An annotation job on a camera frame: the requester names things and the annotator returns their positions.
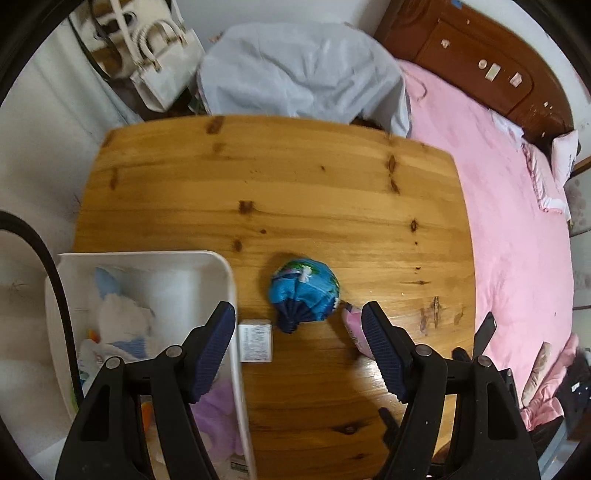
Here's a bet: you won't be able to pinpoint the black phone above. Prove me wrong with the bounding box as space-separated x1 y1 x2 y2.
475 311 498 358

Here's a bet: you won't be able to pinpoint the pink packet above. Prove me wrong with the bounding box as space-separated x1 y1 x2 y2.
341 302 377 358

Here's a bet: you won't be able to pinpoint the dark cloth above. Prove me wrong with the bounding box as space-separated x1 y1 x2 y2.
554 348 591 428

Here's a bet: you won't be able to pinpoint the white plush toy blue ears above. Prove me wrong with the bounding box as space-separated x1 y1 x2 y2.
90 267 160 363

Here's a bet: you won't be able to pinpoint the beige fuzzy object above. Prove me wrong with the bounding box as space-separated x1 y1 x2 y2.
522 342 553 406

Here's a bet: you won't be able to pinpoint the pink frilled pillow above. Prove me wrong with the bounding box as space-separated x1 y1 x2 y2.
521 141 570 215

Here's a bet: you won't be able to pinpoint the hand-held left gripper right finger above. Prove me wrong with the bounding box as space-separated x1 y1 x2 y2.
361 301 541 480

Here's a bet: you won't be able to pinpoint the blue round fabric pouch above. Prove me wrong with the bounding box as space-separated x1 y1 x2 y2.
269 258 341 334

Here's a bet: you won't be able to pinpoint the purple plush toy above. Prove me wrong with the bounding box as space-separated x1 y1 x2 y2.
188 383 243 460

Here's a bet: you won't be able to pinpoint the white curtain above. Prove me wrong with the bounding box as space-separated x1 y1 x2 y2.
0 9 146 480

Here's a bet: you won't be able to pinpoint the grey-blue cloth cover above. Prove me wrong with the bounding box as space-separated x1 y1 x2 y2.
198 21 413 138

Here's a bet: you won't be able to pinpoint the grey-blue pony plush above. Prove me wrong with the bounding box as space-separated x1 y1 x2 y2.
74 325 116 407

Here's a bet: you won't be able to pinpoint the thick black cable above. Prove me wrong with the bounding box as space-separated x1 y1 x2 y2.
0 210 84 402

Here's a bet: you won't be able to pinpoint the white plastic tray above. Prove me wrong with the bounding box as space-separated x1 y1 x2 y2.
44 250 257 480

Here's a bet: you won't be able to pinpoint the small white box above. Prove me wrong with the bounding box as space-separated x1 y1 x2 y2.
228 455 251 480

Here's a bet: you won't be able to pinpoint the pink bed blanket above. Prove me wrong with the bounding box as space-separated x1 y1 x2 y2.
397 60 575 411

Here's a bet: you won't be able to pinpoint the white label card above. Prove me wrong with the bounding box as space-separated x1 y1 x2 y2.
238 318 274 365

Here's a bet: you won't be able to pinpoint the pink fluffy cloth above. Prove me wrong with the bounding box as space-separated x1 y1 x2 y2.
519 335 580 432

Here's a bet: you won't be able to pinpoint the white handbag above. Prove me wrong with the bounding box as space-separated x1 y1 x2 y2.
129 21 204 112

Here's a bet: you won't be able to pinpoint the white and pink pillow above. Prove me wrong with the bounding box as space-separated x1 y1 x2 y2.
551 129 580 190

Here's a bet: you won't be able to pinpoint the brown wooden headboard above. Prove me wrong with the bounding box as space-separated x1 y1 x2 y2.
374 0 575 144

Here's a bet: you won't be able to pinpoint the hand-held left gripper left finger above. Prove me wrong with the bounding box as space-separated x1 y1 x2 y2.
55 301 237 480

